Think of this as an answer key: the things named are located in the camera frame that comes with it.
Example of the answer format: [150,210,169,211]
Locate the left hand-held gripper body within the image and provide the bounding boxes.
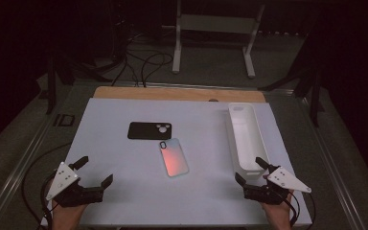
[46,161,105,208]

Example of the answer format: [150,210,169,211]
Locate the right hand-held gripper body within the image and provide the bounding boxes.
[243,166,312,205]

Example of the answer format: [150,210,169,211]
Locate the white plastic bin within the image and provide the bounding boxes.
[225,102,271,180]

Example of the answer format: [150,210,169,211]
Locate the black phone case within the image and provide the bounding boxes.
[126,121,173,141]

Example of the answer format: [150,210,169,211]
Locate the pink blue gradient phone case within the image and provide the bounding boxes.
[158,137,190,177]

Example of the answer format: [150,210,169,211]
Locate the person's right hand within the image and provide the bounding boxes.
[262,191,294,230]

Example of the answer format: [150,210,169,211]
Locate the person's left hand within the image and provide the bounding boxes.
[51,200,87,230]

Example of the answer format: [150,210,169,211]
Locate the black stand leg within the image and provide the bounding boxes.
[46,54,75,115]
[295,63,325,128]

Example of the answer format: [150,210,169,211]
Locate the white metal stand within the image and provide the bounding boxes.
[172,0,266,80]

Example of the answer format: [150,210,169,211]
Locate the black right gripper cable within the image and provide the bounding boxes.
[287,191,316,229]

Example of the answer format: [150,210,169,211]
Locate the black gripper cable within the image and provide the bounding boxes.
[287,191,316,229]
[21,142,73,230]

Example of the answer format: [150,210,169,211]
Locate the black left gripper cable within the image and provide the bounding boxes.
[21,142,73,230]

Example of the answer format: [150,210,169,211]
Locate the black rectangular floor bracket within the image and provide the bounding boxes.
[53,113,76,127]

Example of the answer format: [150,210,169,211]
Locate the black floor cables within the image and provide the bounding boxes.
[109,32,174,88]

